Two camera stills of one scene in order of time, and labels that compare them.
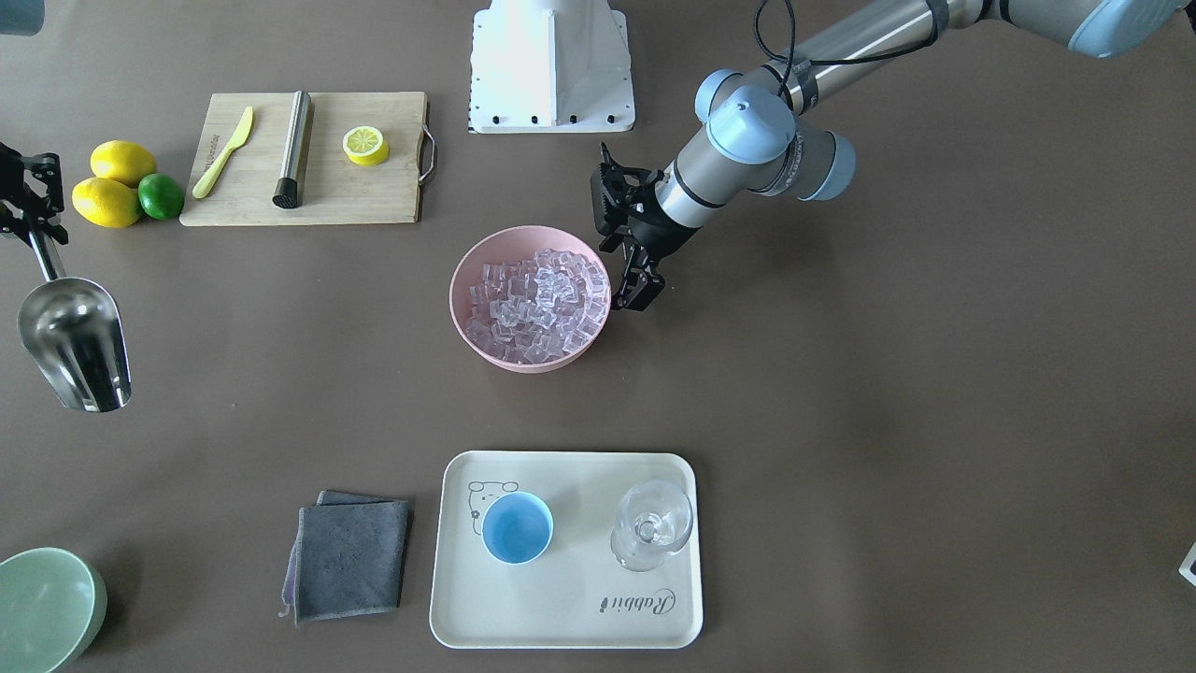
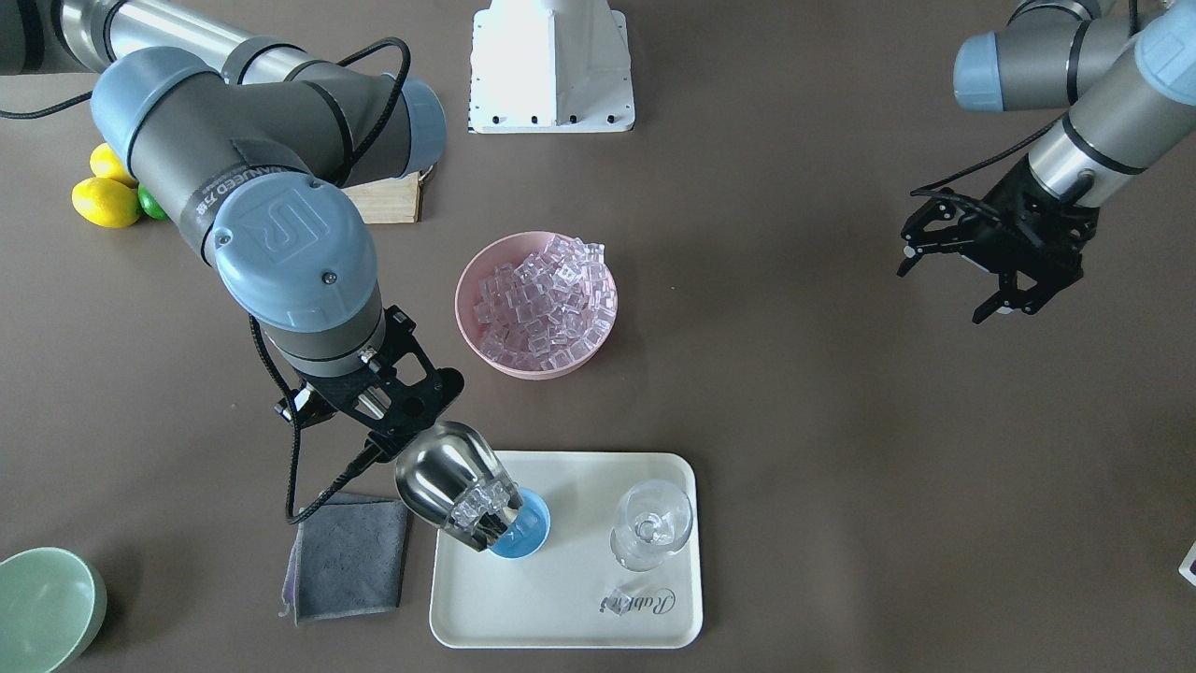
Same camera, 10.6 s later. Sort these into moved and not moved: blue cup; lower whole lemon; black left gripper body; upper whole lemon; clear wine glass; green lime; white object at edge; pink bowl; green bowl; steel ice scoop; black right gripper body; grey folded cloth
Moved: black right gripper body; steel ice scoop; black left gripper body
Not moved: lower whole lemon; green lime; pink bowl; clear wine glass; white object at edge; blue cup; green bowl; grey folded cloth; upper whole lemon
